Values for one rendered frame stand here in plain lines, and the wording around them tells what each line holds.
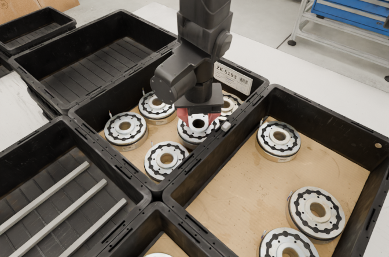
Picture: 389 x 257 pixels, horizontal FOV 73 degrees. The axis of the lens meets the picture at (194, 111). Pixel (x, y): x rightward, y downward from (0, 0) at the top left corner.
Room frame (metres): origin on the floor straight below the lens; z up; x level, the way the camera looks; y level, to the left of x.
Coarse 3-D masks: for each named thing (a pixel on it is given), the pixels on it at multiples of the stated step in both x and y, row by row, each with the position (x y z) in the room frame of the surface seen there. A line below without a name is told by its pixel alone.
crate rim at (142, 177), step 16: (144, 64) 0.57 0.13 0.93; (96, 96) 0.45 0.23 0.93; (256, 96) 0.45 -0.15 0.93; (240, 112) 0.39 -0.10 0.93; (208, 144) 0.31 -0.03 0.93; (128, 160) 0.27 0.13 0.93; (192, 160) 0.27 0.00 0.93; (144, 176) 0.24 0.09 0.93; (176, 176) 0.24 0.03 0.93; (160, 192) 0.21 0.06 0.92
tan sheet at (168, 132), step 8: (136, 112) 0.49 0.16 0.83; (176, 120) 0.46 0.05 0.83; (152, 128) 0.43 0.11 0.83; (160, 128) 0.43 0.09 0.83; (168, 128) 0.43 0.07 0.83; (176, 128) 0.43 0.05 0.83; (104, 136) 0.40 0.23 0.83; (152, 136) 0.40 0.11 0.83; (160, 136) 0.40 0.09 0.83; (168, 136) 0.40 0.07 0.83; (176, 136) 0.40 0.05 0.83; (144, 144) 0.38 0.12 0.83; (120, 152) 0.36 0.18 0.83; (128, 152) 0.36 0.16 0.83; (136, 152) 0.36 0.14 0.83; (144, 152) 0.36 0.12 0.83; (136, 160) 0.33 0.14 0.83; (144, 168) 0.31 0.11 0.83
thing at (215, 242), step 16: (336, 112) 0.39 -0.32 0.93; (368, 128) 0.35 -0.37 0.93; (384, 176) 0.24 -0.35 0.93; (384, 192) 0.21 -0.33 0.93; (176, 208) 0.18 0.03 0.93; (192, 224) 0.15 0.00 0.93; (368, 224) 0.16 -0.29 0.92; (208, 240) 0.13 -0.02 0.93; (368, 240) 0.13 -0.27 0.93; (224, 256) 0.11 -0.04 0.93; (352, 256) 0.11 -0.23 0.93
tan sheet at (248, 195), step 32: (256, 160) 0.33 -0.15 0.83; (320, 160) 0.33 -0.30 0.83; (224, 192) 0.25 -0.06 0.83; (256, 192) 0.25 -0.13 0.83; (288, 192) 0.25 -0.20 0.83; (352, 192) 0.25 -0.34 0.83; (224, 224) 0.19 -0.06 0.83; (256, 224) 0.19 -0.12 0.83; (288, 224) 0.19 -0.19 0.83; (288, 256) 0.13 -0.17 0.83; (320, 256) 0.13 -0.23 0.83
